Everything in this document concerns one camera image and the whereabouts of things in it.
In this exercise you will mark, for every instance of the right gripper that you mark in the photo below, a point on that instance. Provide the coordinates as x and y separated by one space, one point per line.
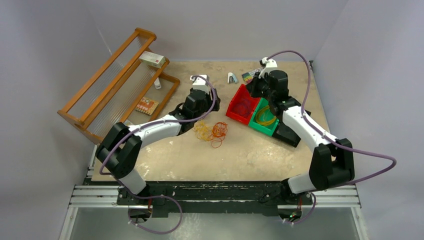
253 86

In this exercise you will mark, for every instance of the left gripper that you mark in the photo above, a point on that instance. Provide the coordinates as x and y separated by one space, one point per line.
215 107

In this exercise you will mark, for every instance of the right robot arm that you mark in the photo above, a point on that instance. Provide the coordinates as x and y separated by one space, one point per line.
331 164

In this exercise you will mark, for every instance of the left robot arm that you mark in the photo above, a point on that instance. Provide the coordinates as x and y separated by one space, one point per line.
119 150

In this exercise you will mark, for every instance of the marker pen pack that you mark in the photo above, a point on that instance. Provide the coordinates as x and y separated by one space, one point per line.
248 76

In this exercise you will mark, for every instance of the red plastic bin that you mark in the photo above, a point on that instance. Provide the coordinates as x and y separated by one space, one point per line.
242 106

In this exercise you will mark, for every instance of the small blue stapler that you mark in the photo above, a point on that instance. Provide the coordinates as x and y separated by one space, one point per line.
231 78

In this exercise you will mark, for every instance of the green plastic bin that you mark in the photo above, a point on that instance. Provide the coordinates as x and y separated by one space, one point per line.
263 120

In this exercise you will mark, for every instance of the black plastic bin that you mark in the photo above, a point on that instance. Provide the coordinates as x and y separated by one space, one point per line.
291 132

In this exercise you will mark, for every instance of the white stapler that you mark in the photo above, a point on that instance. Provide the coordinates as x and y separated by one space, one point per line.
157 83

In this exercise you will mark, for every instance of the orange card pack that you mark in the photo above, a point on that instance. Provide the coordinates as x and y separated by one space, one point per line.
146 106

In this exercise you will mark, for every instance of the white red box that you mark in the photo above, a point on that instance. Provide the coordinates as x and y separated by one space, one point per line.
152 59

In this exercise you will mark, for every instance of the wooden rack shelf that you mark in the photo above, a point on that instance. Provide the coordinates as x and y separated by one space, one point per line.
113 92

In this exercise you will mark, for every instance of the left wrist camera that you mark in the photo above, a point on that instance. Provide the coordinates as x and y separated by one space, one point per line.
199 83

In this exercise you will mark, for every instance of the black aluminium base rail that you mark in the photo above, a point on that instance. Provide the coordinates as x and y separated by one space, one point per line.
212 198

